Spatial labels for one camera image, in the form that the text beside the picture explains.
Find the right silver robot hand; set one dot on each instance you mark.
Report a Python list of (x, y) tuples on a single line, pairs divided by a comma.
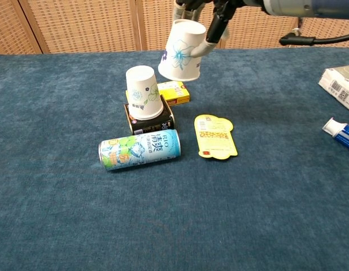
[(219, 22)]

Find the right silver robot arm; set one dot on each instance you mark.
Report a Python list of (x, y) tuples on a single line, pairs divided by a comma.
[(304, 8)]

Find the yellow cardboard box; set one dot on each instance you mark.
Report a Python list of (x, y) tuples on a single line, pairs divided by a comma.
[(177, 93)]

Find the yellow shaped card packet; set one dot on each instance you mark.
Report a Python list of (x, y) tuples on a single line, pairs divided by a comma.
[(215, 138)]

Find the black rectangular tin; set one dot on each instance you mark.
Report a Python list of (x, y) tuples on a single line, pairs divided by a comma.
[(152, 127)]

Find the woven rattan folding screen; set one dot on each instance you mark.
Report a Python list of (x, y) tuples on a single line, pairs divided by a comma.
[(84, 25)]

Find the multicolour tissue pack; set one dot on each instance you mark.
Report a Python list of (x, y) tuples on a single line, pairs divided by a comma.
[(341, 84)]

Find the light blue drink can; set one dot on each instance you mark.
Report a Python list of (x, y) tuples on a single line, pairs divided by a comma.
[(140, 149)]

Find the blue white toothpaste tube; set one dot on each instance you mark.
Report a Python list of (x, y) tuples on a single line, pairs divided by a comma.
[(344, 132)]

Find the blue table cloth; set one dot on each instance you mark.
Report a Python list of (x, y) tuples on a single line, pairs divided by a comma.
[(174, 211)]

